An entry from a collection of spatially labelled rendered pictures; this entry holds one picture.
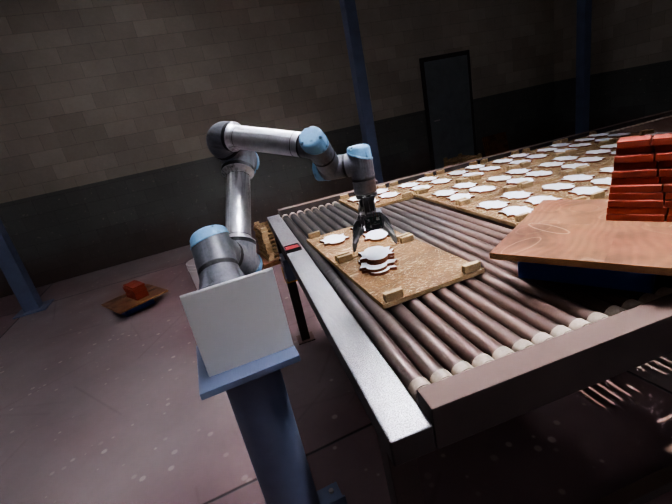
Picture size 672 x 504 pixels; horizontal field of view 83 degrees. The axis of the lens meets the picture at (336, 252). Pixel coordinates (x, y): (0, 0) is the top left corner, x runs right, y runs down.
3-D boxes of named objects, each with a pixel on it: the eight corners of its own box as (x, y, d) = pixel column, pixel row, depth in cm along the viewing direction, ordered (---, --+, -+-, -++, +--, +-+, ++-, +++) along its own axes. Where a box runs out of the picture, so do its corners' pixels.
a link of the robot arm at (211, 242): (187, 273, 106) (177, 234, 112) (217, 284, 118) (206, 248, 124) (223, 252, 104) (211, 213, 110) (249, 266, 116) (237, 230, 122)
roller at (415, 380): (421, 417, 74) (418, 397, 73) (282, 221, 254) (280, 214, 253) (443, 408, 75) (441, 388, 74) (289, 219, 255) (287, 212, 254)
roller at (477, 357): (487, 391, 77) (486, 371, 76) (303, 215, 257) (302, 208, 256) (508, 383, 78) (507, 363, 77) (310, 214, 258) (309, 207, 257)
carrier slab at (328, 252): (334, 267, 146) (334, 263, 145) (306, 242, 183) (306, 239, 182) (414, 241, 155) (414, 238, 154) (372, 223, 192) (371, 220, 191)
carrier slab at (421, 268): (383, 309, 108) (382, 304, 107) (335, 267, 145) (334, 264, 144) (485, 272, 117) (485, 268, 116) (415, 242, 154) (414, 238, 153)
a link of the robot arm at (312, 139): (199, 108, 127) (328, 119, 108) (219, 128, 137) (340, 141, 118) (185, 138, 125) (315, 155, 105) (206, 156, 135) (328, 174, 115)
